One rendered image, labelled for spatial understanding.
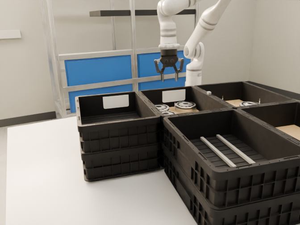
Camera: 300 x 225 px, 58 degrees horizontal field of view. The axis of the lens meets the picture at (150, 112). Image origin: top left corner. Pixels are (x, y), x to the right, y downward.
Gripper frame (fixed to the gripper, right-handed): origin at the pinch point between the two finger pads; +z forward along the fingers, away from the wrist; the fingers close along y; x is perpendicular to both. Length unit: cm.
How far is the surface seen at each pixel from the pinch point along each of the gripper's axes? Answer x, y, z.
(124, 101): -1.7, 22.2, 11.1
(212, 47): -339, -89, 31
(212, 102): 10.3, -18.2, 9.7
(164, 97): -7.5, 2.5, 12.0
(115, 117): 5.7, 26.4, 16.5
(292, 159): 65, -27, 7
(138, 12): -187, 23, -29
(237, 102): -15.1, -36.9, 18.5
